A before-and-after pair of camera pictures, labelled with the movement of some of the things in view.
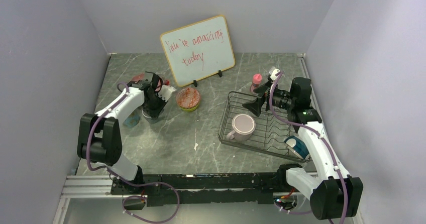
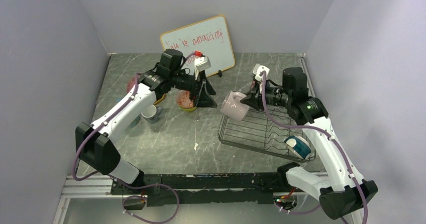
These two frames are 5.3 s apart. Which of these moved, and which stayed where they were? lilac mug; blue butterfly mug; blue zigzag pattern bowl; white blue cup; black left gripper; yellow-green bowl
Moved: lilac mug; black left gripper
Stayed: blue zigzag pattern bowl; blue butterfly mug; yellow-green bowl; white blue cup
